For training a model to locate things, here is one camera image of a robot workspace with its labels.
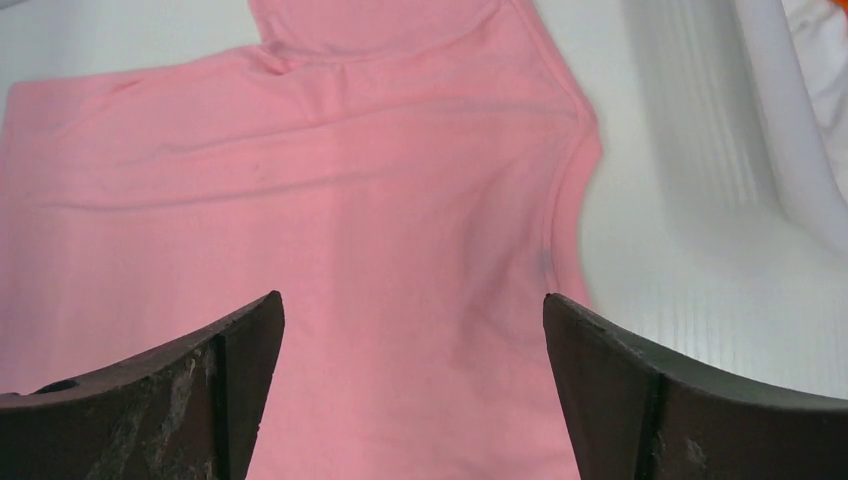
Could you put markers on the pink t-shirt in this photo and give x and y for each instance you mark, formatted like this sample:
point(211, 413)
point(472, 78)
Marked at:
point(407, 174)

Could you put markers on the white plastic basket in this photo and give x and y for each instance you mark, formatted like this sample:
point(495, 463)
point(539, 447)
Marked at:
point(804, 180)

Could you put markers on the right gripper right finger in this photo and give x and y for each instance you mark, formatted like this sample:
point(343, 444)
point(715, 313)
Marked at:
point(635, 409)

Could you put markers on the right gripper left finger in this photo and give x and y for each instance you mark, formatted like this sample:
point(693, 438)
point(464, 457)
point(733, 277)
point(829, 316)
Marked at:
point(188, 409)

